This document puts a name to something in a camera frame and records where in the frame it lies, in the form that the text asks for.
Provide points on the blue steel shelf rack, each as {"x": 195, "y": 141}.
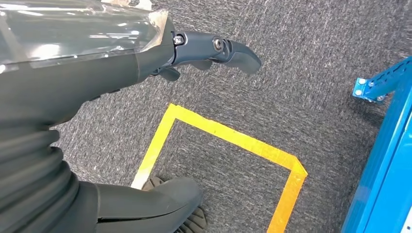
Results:
{"x": 386, "y": 180}

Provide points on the yellow floor tape square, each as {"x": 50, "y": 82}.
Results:
{"x": 225, "y": 133}

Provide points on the black ribbed robot foot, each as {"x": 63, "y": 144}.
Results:
{"x": 194, "y": 223}

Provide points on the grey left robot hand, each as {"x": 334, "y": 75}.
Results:
{"x": 80, "y": 64}

